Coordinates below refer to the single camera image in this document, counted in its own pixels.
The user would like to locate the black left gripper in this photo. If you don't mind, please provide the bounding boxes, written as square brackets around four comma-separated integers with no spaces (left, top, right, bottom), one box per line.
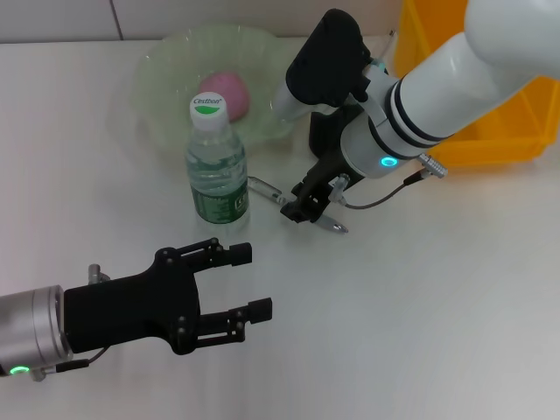
[63,237,273,355]

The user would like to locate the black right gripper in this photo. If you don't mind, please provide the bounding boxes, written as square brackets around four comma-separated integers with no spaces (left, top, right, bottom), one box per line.
[279,146,365,225]

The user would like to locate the clear ballpoint pen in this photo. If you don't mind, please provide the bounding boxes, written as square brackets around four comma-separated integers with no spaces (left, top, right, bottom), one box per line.
[248,174,350,234]

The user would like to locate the clear green-label water bottle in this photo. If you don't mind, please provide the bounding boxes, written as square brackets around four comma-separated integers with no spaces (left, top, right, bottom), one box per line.
[185,94,251,236]

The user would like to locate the pink sponge ball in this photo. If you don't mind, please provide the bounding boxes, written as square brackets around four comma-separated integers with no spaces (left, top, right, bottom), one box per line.
[199,72,252,123]

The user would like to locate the clear plastic ruler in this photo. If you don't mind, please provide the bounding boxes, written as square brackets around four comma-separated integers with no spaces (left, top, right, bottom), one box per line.
[378,28,397,62]

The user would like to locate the black mesh pen holder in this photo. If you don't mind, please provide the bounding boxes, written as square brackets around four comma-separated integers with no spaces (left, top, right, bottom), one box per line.
[308,104,354,158]

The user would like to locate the green glass fruit plate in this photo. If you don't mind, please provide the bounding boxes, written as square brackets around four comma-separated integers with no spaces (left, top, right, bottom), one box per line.
[133,24,307,170]

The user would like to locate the yellow plastic bin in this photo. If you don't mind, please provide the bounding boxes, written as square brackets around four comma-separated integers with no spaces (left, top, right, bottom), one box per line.
[395,0,553,167]

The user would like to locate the gray right wrist cable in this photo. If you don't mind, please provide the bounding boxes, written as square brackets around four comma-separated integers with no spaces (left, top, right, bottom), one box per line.
[330,152,452,209]

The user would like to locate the gray wrist cable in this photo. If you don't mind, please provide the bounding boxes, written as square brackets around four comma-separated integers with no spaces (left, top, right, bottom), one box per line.
[330,152,452,209]
[30,345,109,382]

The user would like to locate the gray left wrist cable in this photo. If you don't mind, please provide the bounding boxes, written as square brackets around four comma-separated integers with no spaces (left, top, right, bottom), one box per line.
[30,345,109,382]

